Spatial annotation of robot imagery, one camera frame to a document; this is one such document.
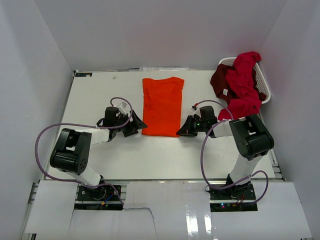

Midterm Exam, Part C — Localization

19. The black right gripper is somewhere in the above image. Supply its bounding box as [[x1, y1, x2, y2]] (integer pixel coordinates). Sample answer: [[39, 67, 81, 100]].
[[176, 115, 207, 137]]

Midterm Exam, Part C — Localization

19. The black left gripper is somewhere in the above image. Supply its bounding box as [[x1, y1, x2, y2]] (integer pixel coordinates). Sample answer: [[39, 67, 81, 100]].
[[114, 110, 147, 137]]

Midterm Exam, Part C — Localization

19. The orange t shirt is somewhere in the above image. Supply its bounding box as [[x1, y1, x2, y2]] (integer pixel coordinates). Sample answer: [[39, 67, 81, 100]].
[[142, 76, 185, 138]]

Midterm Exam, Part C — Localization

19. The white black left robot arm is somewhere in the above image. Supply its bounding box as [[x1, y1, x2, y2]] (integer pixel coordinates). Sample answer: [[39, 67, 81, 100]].
[[49, 106, 148, 200]]

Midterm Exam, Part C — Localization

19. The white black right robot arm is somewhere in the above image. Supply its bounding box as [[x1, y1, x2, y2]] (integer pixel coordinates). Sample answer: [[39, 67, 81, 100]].
[[176, 106, 275, 200]]

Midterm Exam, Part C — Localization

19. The maroon t shirt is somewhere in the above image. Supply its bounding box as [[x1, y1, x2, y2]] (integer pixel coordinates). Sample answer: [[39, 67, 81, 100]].
[[210, 63, 267, 104]]

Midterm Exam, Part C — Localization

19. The pink magenta t shirt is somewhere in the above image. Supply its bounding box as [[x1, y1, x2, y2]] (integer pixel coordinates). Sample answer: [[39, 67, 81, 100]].
[[218, 51, 262, 120]]

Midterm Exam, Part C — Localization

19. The white perforated laundry basket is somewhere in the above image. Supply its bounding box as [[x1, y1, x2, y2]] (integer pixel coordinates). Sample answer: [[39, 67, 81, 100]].
[[218, 57, 271, 104]]

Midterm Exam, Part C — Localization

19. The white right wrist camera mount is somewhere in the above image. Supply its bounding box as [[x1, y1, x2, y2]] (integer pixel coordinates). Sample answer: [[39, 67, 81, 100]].
[[191, 105, 201, 118]]

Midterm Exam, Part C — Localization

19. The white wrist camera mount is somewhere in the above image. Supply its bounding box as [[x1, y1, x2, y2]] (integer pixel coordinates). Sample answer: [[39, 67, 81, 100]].
[[117, 101, 127, 115], [191, 105, 201, 118]]

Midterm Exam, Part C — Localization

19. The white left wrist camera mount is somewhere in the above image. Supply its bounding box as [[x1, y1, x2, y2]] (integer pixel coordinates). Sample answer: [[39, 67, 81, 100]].
[[117, 101, 127, 115]]

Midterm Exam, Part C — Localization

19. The printed paper sheet at wall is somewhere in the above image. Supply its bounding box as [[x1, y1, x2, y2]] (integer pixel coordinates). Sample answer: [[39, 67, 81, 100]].
[[139, 67, 189, 72]]

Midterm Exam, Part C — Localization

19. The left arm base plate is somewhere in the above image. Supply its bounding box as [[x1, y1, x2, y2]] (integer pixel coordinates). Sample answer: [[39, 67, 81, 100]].
[[74, 185, 123, 211]]

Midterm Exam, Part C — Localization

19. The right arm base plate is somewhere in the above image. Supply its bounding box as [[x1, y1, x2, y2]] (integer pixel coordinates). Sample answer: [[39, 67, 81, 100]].
[[204, 183, 258, 213]]

